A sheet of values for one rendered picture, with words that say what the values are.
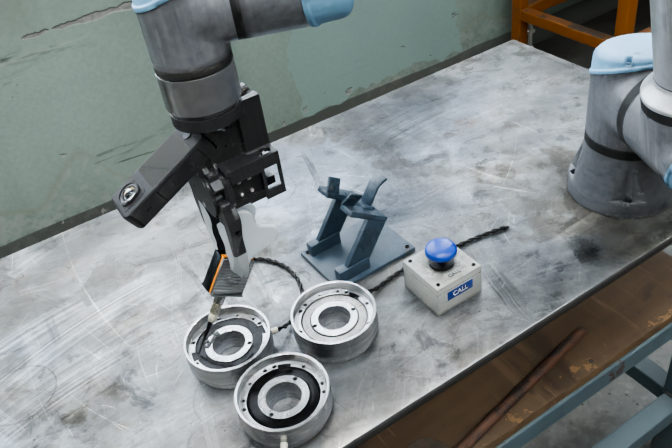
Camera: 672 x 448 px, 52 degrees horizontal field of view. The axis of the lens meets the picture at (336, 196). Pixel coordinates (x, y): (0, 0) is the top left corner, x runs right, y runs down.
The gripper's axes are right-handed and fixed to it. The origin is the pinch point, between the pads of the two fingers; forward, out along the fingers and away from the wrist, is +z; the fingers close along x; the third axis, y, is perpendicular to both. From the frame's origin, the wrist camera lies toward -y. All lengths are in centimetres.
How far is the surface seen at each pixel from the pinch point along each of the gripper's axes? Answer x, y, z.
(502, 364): -7, 36, 38
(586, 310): -8, 54, 38
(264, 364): -6.9, -1.5, 9.8
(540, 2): 137, 199, 67
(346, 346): -10.6, 7.4, 10.0
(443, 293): -11.5, 21.2, 9.9
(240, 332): -0.1, -1.3, 10.3
